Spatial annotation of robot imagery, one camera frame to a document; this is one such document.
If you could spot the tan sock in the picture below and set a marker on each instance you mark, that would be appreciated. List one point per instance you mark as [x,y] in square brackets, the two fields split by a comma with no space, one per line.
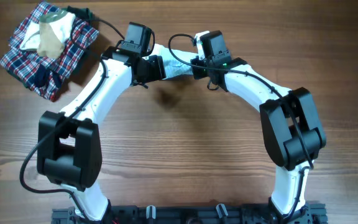
[51,44]

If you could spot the dark green folded garment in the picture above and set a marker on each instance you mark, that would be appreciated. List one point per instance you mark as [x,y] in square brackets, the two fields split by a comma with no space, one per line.
[81,13]

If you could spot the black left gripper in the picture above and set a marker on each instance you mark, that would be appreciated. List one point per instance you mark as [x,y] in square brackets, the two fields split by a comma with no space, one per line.
[157,69]

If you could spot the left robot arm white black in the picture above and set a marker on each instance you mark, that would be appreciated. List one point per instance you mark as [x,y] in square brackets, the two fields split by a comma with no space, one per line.
[69,150]

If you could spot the navy blue sock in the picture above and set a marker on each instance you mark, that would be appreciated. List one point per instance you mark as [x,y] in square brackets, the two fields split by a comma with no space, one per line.
[42,74]

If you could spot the light blue striped shorts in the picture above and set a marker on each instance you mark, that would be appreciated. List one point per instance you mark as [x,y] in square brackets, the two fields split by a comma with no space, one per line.
[172,66]

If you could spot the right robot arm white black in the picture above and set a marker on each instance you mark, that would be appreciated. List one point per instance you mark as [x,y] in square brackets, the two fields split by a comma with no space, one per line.
[292,131]

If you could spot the red blue plaid shirt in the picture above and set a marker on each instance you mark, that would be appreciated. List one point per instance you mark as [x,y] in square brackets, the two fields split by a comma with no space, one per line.
[23,65]

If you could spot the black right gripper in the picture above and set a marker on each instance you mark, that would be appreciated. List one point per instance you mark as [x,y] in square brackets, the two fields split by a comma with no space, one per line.
[197,73]

